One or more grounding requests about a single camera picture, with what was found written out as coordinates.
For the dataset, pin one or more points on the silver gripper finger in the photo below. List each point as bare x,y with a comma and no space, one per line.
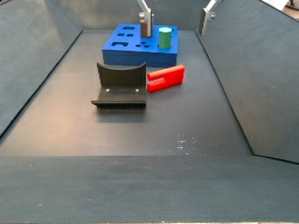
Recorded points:
145,15
205,13

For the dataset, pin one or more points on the red square-circle object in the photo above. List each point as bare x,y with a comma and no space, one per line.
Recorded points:
164,78

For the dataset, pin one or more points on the blue foam fixture block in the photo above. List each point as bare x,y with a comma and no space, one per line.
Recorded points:
127,49

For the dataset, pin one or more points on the black curved regrasp stand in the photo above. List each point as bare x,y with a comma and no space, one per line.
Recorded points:
121,87

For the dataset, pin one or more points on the brown cylinder peg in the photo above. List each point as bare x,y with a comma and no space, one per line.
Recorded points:
143,29

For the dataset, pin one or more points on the green hexagonal peg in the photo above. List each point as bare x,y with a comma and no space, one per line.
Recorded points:
164,37

